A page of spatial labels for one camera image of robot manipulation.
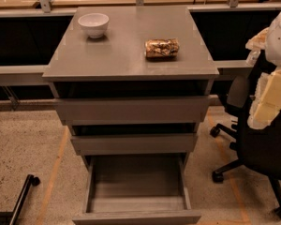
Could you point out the grey bottom drawer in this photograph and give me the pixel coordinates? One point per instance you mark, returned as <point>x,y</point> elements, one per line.
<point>137,190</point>

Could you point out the white ceramic bowl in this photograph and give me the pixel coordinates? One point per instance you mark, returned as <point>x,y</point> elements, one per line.
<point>94,24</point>

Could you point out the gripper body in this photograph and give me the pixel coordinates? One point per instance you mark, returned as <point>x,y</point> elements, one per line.
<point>280,41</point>

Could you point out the black metal stand leg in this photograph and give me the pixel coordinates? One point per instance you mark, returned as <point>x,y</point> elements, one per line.
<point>10,218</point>

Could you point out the clear plastic bottle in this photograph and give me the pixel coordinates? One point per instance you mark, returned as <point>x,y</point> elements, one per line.
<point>252,57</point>

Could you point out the grey drawer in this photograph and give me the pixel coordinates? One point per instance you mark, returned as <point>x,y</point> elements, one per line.
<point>134,144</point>
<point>132,110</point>
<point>137,190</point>

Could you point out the black office chair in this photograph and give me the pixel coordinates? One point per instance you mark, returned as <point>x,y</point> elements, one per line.
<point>257,149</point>

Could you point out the grey drawer cabinet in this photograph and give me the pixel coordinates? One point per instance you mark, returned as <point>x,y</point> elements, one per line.
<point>115,66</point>

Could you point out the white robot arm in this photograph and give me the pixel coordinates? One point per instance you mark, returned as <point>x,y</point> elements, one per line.
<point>269,40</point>

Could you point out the grey top drawer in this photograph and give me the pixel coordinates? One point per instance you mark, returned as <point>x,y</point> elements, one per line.
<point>132,110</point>

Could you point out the grey metal desk frame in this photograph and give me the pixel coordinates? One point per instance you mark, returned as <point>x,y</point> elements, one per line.
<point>29,36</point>

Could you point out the grey middle drawer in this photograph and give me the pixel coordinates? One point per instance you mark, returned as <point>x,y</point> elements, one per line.
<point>134,144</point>

